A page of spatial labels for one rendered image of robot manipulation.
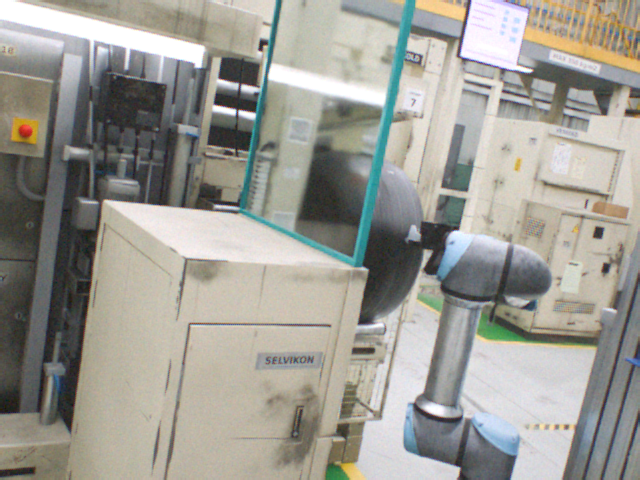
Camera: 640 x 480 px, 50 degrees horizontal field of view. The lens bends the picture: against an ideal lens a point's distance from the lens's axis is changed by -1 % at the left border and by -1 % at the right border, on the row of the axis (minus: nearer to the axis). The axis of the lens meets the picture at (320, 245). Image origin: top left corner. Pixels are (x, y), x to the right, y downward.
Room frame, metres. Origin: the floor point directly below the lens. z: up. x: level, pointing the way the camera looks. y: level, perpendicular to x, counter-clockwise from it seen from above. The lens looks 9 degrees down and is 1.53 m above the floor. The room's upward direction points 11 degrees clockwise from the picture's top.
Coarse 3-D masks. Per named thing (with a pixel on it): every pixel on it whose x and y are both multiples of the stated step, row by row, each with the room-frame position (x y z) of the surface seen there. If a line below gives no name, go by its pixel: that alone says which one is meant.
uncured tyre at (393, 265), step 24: (384, 168) 2.28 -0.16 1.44; (384, 192) 2.18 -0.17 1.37; (408, 192) 2.24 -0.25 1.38; (384, 216) 2.13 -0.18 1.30; (408, 216) 2.19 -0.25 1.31; (384, 240) 2.11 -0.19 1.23; (384, 264) 2.12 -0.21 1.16; (408, 264) 2.17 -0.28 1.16; (384, 288) 2.15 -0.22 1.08; (408, 288) 2.21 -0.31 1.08; (360, 312) 2.19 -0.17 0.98; (384, 312) 2.24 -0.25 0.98
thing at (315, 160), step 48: (288, 0) 1.79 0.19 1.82; (336, 0) 1.60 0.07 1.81; (384, 0) 1.45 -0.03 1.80; (288, 48) 1.75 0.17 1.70; (336, 48) 1.57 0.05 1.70; (384, 48) 1.43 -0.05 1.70; (288, 96) 1.72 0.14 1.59; (336, 96) 1.54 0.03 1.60; (384, 96) 1.40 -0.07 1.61; (288, 144) 1.68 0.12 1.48; (336, 144) 1.51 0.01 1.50; (384, 144) 1.39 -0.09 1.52; (288, 192) 1.65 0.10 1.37; (336, 192) 1.48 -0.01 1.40; (336, 240) 1.46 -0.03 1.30
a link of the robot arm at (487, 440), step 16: (480, 416) 1.54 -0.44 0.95; (496, 416) 1.57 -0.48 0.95; (464, 432) 1.50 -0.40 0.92; (480, 432) 1.49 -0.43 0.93; (496, 432) 1.48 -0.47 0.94; (512, 432) 1.50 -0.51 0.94; (464, 448) 1.49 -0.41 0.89; (480, 448) 1.48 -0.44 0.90; (496, 448) 1.47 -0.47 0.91; (512, 448) 1.48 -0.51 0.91; (464, 464) 1.49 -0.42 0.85; (480, 464) 1.48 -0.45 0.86; (496, 464) 1.47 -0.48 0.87; (512, 464) 1.49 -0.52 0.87
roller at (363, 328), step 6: (360, 324) 2.27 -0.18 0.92; (366, 324) 2.28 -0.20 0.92; (372, 324) 2.29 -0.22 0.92; (378, 324) 2.31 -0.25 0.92; (384, 324) 2.32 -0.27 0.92; (360, 330) 2.26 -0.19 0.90; (366, 330) 2.27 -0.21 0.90; (372, 330) 2.28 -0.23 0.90; (378, 330) 2.30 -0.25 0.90; (384, 330) 2.31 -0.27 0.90
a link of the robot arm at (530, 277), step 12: (516, 252) 1.47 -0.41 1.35; (528, 252) 1.48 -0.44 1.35; (516, 264) 1.46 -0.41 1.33; (528, 264) 1.46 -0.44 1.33; (540, 264) 1.48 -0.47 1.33; (516, 276) 1.45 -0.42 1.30; (528, 276) 1.45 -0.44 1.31; (540, 276) 1.47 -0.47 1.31; (552, 276) 1.53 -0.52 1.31; (504, 288) 1.47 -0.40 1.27; (516, 288) 1.46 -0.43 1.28; (528, 288) 1.46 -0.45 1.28; (540, 288) 1.48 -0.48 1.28; (504, 300) 1.84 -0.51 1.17; (516, 300) 1.70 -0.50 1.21; (528, 300) 1.69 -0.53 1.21
